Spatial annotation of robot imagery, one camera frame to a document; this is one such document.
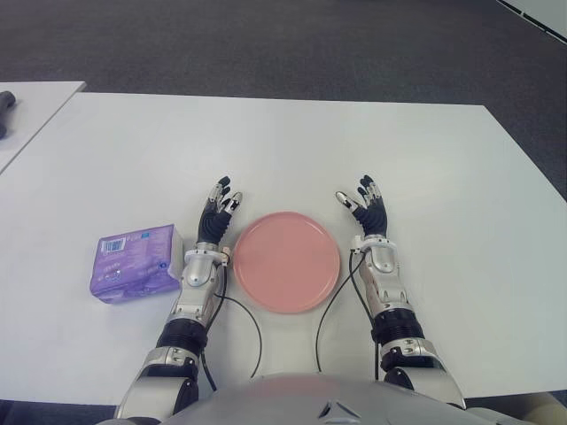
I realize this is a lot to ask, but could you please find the purple tissue paper pack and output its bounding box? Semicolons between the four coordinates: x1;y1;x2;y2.
88;223;186;305

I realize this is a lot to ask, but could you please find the silver robot torso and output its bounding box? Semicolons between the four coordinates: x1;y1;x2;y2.
159;371;484;425

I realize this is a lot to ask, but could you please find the short black arm cable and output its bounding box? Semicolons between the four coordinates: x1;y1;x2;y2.
201;347;218;393
347;250;382;384

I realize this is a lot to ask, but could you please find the short black left arm cable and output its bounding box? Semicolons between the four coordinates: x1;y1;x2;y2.
201;347;218;393

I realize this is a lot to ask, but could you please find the black object on side table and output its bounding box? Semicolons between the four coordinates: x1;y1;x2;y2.
0;90;19;139

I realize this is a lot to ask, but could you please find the short black right arm cable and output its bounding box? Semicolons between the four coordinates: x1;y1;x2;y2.
347;250;382;384

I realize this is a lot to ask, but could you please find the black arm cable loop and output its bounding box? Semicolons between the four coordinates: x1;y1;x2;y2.
316;247;369;375
211;260;263;380

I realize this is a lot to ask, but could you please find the tan brown rounded object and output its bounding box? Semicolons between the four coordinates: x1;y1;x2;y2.
464;391;567;425

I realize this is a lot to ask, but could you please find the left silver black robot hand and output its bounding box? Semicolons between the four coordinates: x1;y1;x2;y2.
196;174;245;249

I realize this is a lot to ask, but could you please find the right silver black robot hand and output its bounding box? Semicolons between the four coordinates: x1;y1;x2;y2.
335;174;390;238

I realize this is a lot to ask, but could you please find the black right arm cable loop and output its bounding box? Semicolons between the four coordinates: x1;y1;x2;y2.
316;247;369;375

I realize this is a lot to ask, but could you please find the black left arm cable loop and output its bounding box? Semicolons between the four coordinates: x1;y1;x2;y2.
211;260;263;380

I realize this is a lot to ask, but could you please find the white panel with dark edge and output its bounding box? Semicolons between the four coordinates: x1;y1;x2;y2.
495;0;567;45

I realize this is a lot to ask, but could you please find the pink round plate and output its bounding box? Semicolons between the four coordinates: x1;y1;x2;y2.
232;211;342;315

